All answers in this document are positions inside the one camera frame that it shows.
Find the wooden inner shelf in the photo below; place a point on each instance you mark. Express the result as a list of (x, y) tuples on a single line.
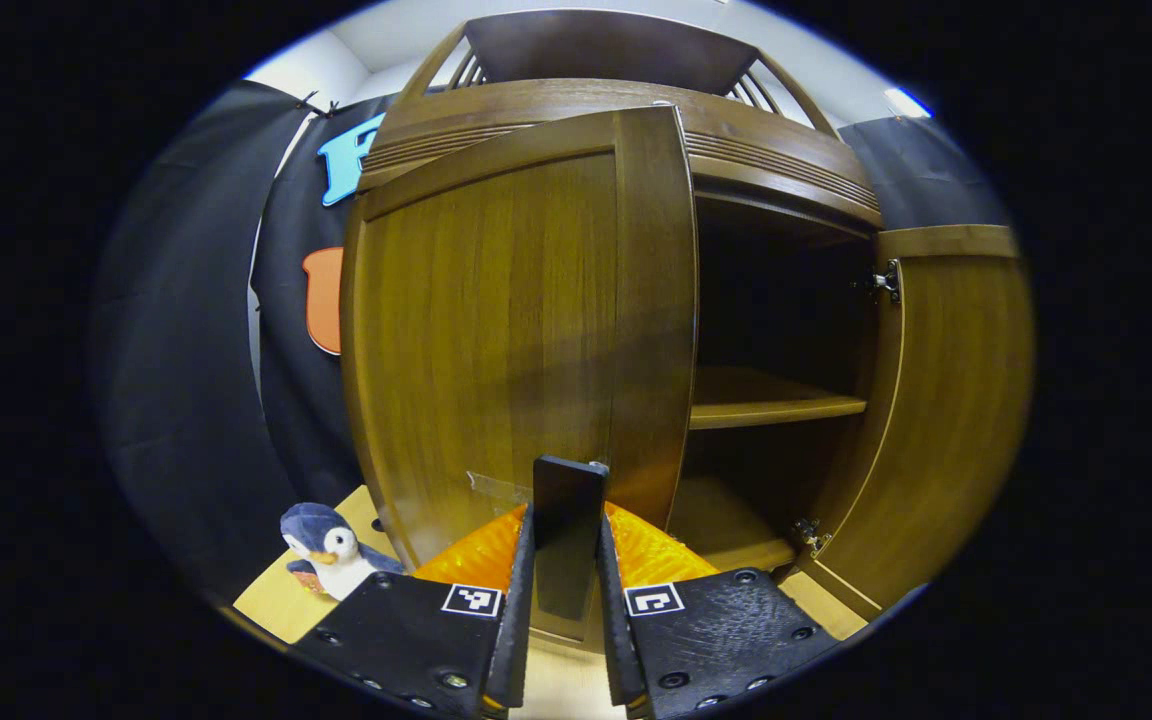
[(756, 405)]

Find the wooden shoe cabinet door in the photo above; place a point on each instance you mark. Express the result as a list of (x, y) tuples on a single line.
[(496, 340), (946, 420)]

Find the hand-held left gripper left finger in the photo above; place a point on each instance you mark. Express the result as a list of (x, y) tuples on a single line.
[(514, 640)]

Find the metal door hinge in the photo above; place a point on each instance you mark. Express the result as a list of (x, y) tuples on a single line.
[(886, 282), (813, 537)]

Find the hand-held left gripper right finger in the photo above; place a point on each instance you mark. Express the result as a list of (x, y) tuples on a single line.
[(614, 640)]

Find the penguin plush toy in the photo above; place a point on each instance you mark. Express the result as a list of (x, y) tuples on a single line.
[(336, 555)]

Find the wooden double-door shoe cabinet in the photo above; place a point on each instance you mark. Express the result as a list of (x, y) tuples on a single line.
[(586, 45)]

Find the small ceiling light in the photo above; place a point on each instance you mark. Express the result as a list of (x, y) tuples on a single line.
[(908, 103)]

